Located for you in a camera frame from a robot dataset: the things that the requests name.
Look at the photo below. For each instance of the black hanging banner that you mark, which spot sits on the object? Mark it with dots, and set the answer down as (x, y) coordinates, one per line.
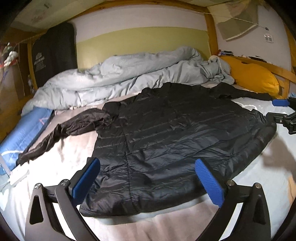
(54, 52)

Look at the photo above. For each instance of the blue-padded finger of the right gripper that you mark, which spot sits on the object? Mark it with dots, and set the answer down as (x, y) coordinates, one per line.
(280, 102)

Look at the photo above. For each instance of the grey rumpled duvet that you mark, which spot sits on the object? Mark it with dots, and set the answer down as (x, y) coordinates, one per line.
(122, 75)

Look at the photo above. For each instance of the hanging checked cloth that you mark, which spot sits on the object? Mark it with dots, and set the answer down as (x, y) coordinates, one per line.
(234, 19)

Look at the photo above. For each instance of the wooden bed frame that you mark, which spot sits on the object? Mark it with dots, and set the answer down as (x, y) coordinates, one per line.
(36, 17)

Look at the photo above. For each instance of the white wall socket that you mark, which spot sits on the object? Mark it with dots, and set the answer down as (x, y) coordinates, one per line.
(268, 38)

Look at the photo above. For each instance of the blue pillow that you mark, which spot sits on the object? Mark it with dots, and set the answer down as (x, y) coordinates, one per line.
(26, 132)

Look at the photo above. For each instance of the white plush toy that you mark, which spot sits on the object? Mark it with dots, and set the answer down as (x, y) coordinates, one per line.
(8, 55)

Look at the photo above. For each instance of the yellow pillow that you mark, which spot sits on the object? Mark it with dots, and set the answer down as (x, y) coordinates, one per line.
(253, 76)

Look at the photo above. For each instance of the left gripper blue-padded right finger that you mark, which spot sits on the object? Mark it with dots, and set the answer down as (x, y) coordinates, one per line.
(253, 222)

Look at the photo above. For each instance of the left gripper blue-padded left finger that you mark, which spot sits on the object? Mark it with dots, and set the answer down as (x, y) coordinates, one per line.
(42, 222)

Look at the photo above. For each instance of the black puffer jacket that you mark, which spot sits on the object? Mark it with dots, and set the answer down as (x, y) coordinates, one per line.
(147, 145)

